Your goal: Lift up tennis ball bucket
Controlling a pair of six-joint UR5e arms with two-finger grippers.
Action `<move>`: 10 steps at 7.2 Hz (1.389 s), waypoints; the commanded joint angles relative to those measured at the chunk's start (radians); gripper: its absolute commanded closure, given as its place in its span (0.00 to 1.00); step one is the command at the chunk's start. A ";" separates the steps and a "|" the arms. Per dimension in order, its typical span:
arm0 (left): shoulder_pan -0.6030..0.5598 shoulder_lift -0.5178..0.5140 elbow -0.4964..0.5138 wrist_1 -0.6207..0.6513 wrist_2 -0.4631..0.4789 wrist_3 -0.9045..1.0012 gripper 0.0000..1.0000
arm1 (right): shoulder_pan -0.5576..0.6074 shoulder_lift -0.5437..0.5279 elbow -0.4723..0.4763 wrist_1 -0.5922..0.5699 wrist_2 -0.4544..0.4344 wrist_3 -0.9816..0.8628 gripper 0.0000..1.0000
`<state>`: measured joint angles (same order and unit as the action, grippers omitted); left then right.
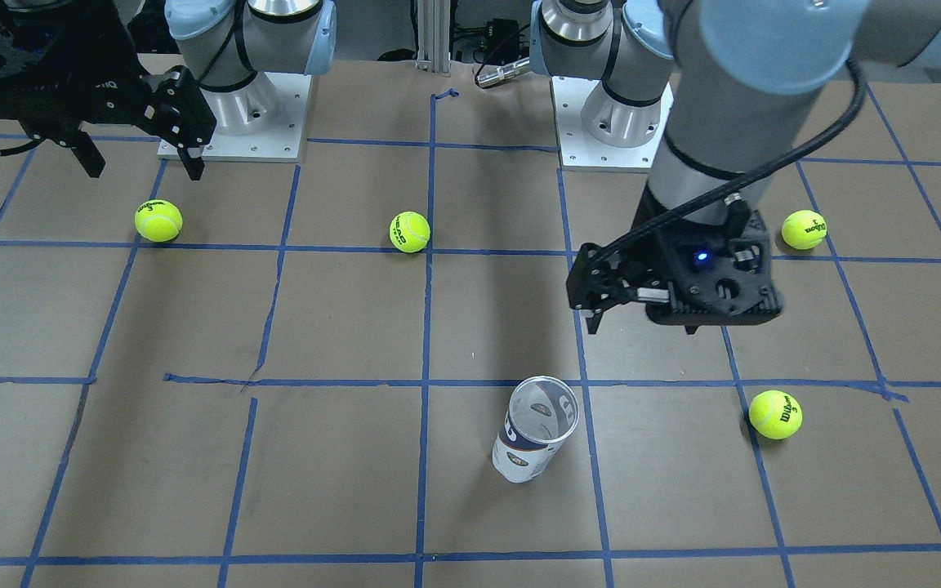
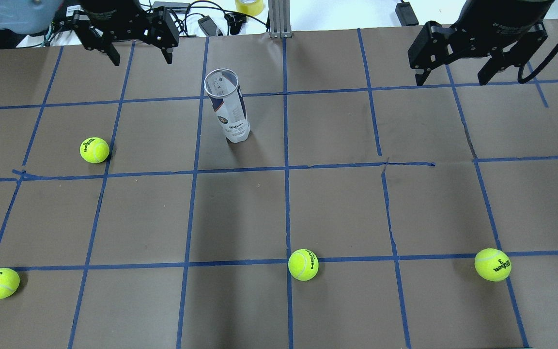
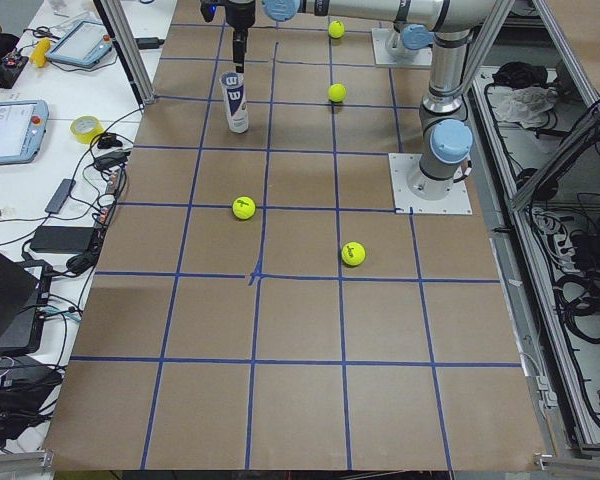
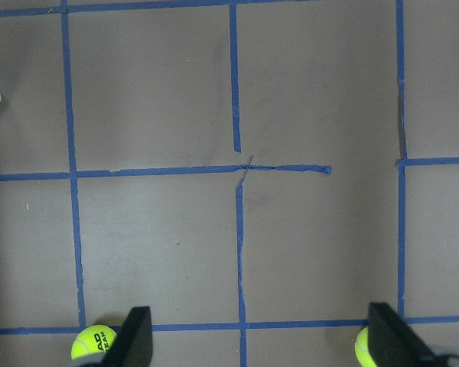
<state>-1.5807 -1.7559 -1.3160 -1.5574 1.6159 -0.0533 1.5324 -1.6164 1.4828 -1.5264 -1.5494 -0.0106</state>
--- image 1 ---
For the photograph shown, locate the silver metal cylinder tool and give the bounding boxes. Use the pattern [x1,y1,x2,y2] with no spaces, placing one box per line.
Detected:
[475,57,533,89]

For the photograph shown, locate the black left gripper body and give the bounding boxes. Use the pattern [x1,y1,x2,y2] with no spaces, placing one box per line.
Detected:
[565,197,784,327]

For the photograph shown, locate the yellow Head tennis ball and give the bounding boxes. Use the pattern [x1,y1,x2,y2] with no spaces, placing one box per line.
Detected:
[388,211,432,253]

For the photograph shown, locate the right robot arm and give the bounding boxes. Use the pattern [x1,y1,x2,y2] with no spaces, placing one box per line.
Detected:
[0,1,337,181]

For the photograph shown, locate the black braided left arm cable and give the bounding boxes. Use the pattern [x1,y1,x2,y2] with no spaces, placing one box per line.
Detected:
[589,57,867,270]

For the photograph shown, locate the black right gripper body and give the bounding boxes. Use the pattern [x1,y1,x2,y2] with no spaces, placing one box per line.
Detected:
[0,12,216,157]

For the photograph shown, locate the aluminium frame post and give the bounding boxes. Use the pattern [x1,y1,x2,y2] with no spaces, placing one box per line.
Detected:
[414,0,453,77]

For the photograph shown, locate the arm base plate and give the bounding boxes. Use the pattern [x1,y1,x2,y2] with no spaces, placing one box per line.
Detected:
[551,77,673,172]
[190,72,314,163]

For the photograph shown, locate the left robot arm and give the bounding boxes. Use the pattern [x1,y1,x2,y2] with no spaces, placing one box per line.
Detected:
[530,1,941,332]

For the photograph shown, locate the Wilson tennis ball can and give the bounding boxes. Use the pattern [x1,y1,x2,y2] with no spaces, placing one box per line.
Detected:
[492,376,580,483]

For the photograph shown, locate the black power adapter box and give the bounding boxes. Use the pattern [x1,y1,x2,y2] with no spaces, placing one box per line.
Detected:
[468,18,520,65]

